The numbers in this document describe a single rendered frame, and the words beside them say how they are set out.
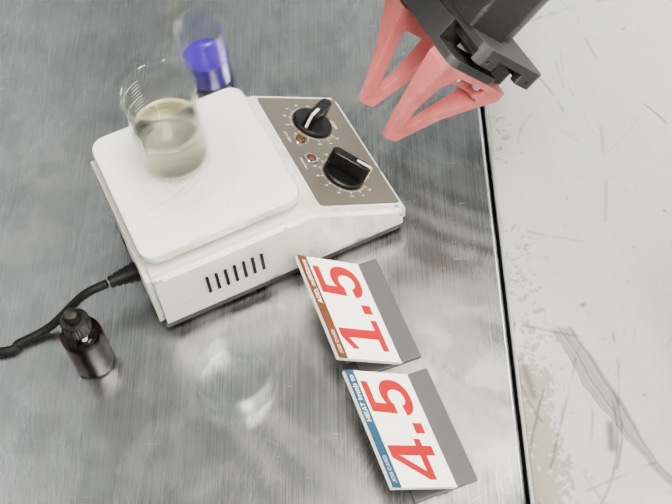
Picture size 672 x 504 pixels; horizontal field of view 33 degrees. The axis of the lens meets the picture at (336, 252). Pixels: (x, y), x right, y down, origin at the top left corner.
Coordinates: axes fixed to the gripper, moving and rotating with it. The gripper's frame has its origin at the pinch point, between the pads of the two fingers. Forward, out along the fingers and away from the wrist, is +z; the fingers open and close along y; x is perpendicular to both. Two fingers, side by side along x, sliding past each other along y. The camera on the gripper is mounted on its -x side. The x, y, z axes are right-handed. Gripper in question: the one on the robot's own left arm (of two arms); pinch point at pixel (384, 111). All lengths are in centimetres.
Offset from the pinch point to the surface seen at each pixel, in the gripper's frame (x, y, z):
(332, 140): 5.6, -6.3, 7.0
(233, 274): -1.6, 1.2, 15.9
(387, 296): 7.5, 6.0, 10.8
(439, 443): 6.1, 18.0, 12.4
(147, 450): -5.4, 9.2, 26.2
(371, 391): 2.2, 13.7, 12.8
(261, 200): -3.0, -0.3, 10.1
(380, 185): 7.3, -1.3, 6.4
